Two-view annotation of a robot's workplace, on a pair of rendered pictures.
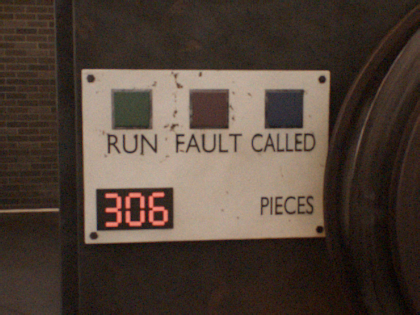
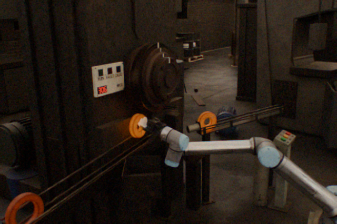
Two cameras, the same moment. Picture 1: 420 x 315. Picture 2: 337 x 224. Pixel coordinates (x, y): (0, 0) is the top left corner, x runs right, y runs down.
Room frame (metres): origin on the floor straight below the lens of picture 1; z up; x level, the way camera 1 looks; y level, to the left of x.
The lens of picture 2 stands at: (-0.97, 1.35, 1.49)
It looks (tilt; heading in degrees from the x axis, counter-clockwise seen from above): 16 degrees down; 310
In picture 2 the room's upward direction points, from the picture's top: 1 degrees counter-clockwise
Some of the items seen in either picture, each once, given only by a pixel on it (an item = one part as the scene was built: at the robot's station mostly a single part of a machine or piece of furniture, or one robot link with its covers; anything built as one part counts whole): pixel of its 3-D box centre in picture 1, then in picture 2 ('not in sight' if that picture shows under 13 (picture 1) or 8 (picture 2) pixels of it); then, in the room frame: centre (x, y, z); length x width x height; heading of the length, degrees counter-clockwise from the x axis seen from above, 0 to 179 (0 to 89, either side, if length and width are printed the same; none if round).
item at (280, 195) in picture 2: not in sight; (283, 171); (-0.07, -1.12, 0.31); 0.24 x 0.16 x 0.62; 97
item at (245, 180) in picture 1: (208, 155); (109, 78); (0.64, 0.00, 1.15); 0.26 x 0.02 x 0.18; 97
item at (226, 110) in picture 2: not in sight; (227, 119); (1.26, -2.53, 0.17); 0.57 x 0.31 x 0.34; 117
